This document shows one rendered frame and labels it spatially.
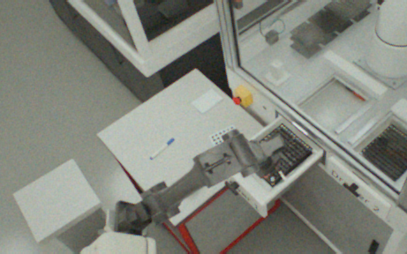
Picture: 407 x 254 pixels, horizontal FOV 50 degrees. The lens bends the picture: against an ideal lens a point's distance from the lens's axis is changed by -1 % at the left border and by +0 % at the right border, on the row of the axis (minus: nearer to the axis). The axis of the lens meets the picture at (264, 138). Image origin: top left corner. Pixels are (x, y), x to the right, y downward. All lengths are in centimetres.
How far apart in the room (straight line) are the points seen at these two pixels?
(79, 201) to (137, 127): 42
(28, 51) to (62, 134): 96
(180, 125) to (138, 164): 26
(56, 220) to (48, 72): 193
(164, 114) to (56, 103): 150
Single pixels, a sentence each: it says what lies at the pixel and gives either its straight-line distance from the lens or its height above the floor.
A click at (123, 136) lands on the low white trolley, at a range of 208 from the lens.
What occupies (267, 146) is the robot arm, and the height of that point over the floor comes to 119.
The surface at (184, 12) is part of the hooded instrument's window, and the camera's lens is 216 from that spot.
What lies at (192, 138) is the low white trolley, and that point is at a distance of 197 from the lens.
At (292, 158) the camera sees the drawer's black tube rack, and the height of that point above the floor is 90.
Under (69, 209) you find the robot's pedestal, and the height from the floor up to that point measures 76.
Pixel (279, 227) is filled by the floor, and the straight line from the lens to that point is 254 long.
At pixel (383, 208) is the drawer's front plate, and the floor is 90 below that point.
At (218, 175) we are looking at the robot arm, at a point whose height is 154.
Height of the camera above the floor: 235
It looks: 56 degrees down
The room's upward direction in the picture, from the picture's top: 6 degrees counter-clockwise
